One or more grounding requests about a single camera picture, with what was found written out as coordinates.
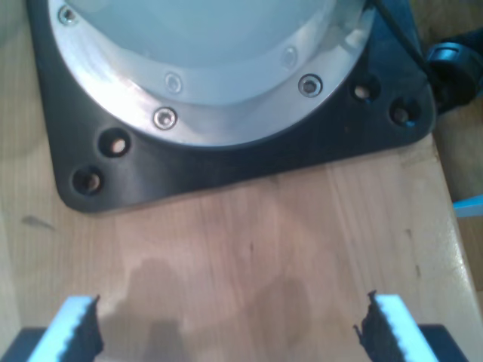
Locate black caster wheel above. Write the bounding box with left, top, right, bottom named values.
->
left=425, top=32, right=483, bottom=114

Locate light blue tape strip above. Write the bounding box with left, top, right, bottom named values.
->
left=451, top=196, right=483, bottom=219

